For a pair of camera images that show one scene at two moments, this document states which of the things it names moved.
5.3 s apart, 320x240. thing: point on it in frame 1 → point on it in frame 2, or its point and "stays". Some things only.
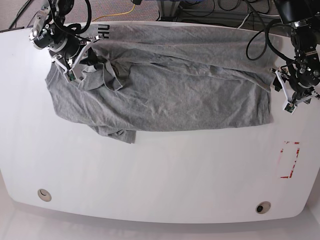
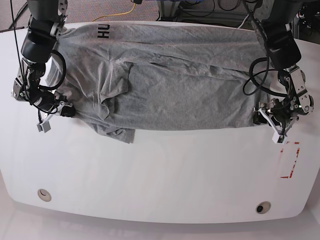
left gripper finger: [93, 59] → [67, 111]
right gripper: [293, 94] → [281, 114]
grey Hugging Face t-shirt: [160, 77] stays
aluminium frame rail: [169, 11] stays
